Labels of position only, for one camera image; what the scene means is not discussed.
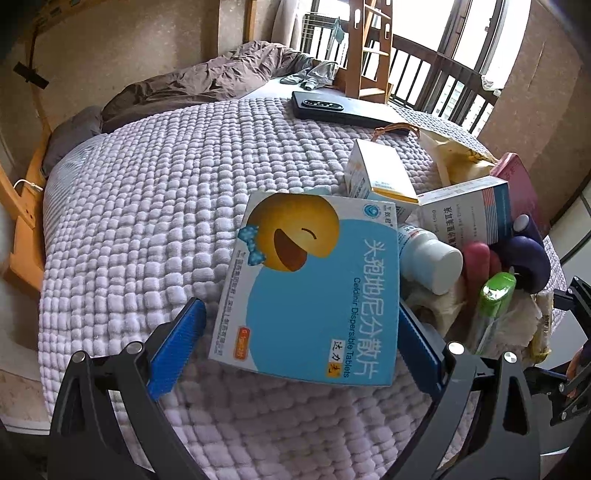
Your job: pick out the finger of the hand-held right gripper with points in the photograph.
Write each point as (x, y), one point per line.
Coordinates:
(579, 297)
(577, 392)

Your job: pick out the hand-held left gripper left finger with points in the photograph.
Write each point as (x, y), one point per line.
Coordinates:
(178, 346)

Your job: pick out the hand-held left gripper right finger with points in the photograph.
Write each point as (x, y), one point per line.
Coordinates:
(418, 346)

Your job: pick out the blue medicine box yellow face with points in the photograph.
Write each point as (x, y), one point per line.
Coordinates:
(304, 314)

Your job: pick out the yellow snack packet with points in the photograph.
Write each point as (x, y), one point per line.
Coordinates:
(544, 323)

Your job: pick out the crumpled white tissue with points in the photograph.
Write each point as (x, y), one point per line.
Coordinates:
(438, 307)
(521, 318)

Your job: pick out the green plastic tube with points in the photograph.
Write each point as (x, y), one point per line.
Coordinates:
(496, 295)

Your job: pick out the white medicine bottle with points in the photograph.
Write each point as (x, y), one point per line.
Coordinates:
(431, 263)

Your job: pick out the lavender quilted blanket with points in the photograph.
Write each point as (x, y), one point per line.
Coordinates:
(152, 221)

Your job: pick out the white box red blue stripes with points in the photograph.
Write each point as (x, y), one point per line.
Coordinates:
(461, 207)

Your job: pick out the yellow and white medicine box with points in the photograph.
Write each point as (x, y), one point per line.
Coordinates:
(383, 170)

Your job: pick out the beige paper bag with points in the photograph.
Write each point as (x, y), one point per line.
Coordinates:
(457, 154)

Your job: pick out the grey pillow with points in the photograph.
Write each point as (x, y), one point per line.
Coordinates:
(74, 136)

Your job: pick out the black laptop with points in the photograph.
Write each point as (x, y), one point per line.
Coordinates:
(346, 108)

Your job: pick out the brown duvet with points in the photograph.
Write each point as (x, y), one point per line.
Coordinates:
(207, 78)

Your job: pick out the balcony railing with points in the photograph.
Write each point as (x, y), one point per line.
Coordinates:
(415, 60)

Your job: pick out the grey clothing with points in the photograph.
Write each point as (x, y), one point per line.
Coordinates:
(318, 71)

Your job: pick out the wooden ladder shelf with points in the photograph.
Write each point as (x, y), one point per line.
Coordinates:
(369, 46)

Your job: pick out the white curtain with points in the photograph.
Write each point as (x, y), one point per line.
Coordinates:
(291, 23)

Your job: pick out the wooden bed frame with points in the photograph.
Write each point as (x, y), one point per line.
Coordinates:
(27, 230)

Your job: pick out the black wall clip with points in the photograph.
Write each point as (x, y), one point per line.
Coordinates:
(30, 74)

